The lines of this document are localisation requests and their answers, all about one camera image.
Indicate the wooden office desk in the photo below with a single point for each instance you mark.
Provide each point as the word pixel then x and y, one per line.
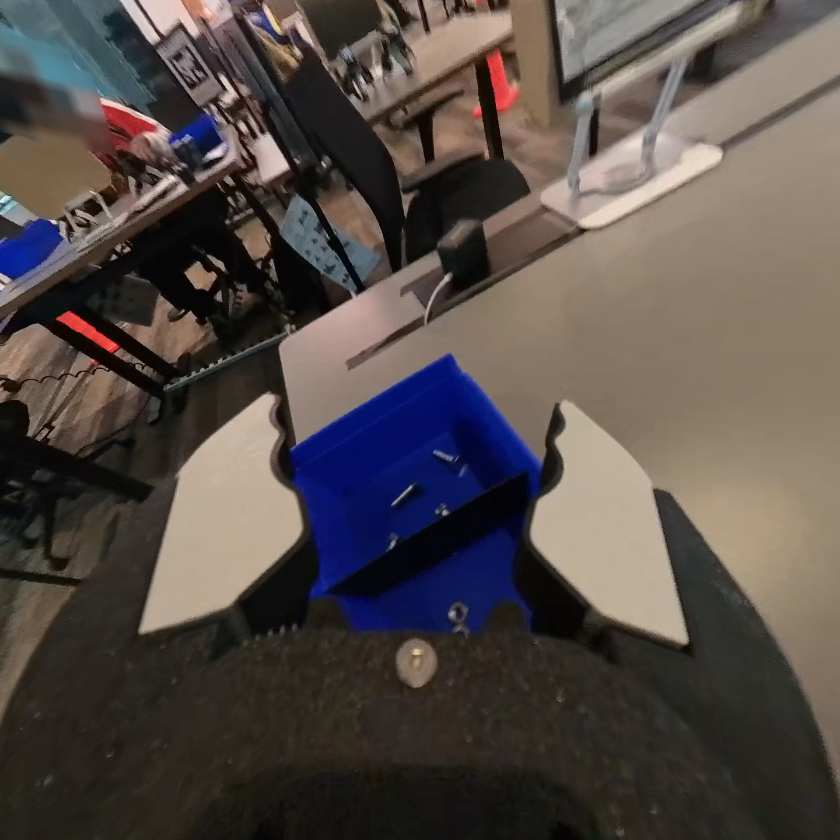
pixel 446 49
pixel 98 243

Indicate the small blue bin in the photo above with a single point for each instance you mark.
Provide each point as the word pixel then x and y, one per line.
pixel 197 134
pixel 29 253

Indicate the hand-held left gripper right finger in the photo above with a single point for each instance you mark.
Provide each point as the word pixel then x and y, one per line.
pixel 604 525

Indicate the blue plastic bin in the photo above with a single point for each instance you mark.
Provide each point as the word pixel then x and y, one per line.
pixel 367 459

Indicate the black power adapter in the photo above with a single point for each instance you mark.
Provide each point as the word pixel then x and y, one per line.
pixel 463 253

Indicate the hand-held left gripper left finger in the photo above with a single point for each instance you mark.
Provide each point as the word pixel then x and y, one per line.
pixel 223 518

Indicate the perforated metal rail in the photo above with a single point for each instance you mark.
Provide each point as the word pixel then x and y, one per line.
pixel 223 361

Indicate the black white marker board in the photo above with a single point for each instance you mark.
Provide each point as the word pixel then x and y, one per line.
pixel 184 59

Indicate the black office chair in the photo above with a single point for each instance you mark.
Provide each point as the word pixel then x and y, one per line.
pixel 354 151

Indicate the black bin divider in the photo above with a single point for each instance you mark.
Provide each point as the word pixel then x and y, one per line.
pixel 453 531

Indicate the printed paper sheet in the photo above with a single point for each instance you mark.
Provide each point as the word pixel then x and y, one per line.
pixel 328 246

